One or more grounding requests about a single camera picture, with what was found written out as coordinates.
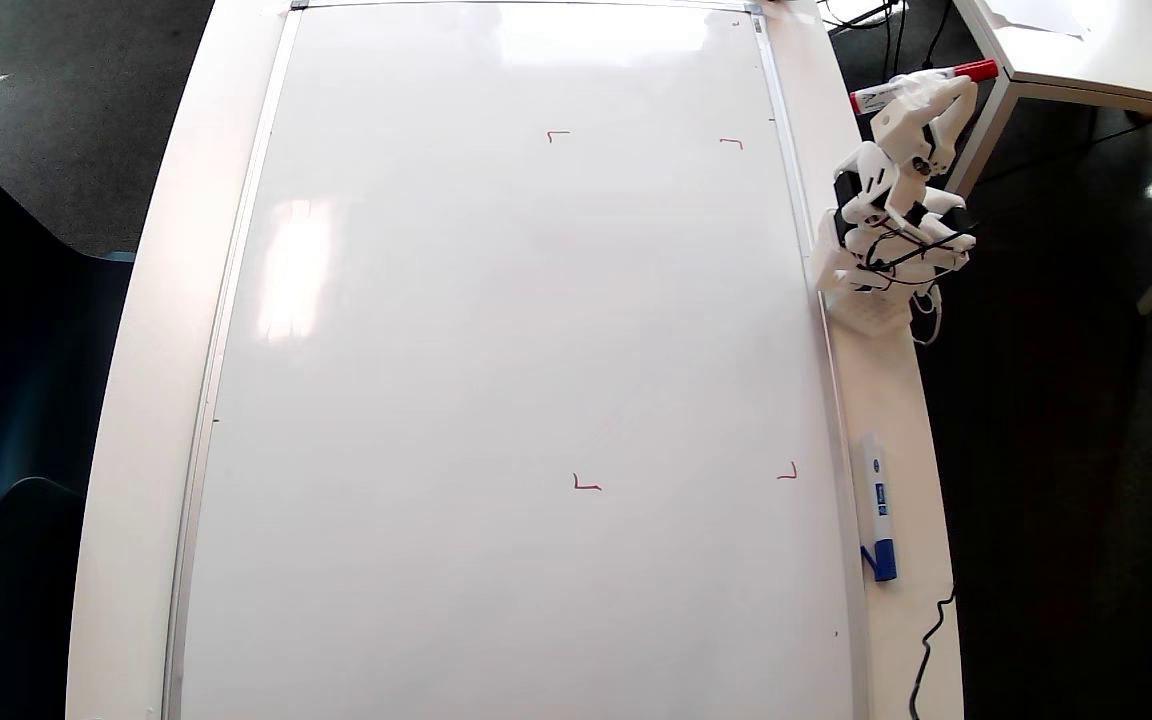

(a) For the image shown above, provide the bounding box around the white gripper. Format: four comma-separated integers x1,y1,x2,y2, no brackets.
871,74,980,176

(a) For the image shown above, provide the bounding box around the red whiteboard marker pen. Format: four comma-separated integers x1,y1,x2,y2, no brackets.
850,59,1000,115

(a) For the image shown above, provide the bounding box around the blue whiteboard marker pen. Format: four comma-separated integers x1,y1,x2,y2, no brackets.
858,432,899,583

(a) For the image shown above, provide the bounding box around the white side table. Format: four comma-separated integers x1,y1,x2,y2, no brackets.
921,0,1152,316

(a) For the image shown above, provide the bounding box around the dark blue chair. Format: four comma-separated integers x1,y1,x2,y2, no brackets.
0,135,137,546
0,478,87,720

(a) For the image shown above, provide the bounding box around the black hanging cable with plug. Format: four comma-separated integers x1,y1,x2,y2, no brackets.
921,0,953,73

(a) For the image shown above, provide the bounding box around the thin black hanging cable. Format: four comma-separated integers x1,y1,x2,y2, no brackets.
884,0,909,77

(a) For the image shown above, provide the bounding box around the thin black floor cable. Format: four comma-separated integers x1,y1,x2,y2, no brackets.
976,122,1152,186

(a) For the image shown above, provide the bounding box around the black camera cable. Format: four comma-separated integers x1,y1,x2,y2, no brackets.
861,225,977,291

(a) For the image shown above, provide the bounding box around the white cable at arm base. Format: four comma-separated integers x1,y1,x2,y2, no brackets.
911,283,943,347

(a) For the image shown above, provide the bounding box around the white whiteboard with metal frame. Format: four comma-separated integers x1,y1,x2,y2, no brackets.
161,0,872,720

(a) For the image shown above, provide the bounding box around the black power cable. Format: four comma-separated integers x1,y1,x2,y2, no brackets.
908,585,957,720

